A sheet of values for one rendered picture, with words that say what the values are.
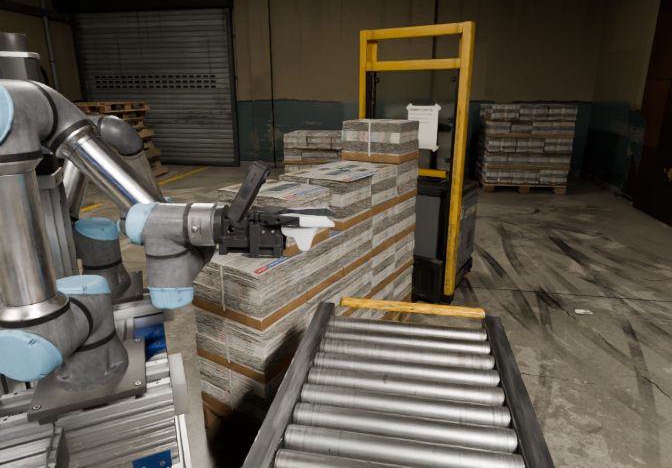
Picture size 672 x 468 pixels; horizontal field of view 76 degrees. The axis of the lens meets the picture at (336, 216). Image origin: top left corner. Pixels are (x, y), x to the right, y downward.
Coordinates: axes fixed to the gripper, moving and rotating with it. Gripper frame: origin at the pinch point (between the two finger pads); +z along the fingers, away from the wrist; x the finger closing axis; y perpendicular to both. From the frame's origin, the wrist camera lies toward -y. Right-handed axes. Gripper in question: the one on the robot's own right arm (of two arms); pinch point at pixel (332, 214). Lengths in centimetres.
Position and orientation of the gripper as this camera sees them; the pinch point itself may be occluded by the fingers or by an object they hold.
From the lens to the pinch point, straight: 76.0
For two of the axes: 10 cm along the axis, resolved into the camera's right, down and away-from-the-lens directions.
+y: -0.1, 9.9, 1.5
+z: 10.0, 0.2, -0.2
